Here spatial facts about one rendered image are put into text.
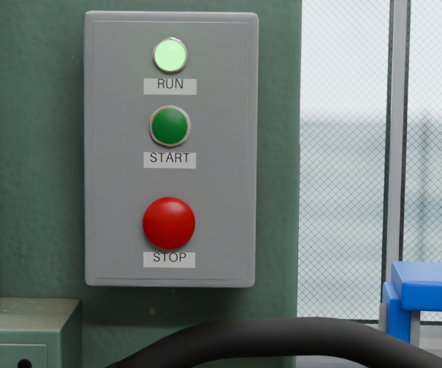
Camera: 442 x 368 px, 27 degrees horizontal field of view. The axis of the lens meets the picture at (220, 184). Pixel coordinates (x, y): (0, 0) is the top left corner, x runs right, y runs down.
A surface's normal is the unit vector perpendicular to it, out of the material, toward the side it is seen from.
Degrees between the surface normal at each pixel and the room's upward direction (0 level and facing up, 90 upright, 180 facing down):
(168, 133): 93
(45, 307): 0
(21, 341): 90
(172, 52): 87
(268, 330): 52
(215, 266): 90
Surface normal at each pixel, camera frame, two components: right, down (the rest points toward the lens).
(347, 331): 0.15, -0.51
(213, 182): 0.00, 0.11
